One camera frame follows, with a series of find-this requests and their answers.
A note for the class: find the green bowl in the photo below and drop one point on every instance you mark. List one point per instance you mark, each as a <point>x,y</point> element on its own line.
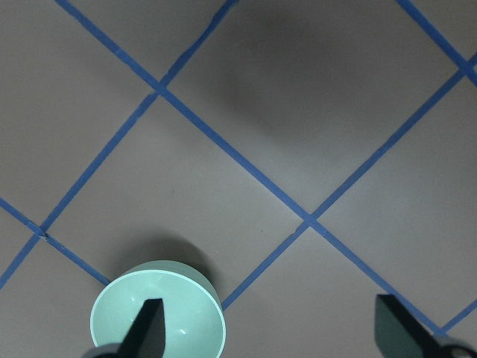
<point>190,317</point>

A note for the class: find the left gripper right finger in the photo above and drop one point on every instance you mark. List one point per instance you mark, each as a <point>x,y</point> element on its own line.
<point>397,333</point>

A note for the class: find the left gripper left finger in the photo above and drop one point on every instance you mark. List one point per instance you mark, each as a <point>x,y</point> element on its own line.
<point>145,338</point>

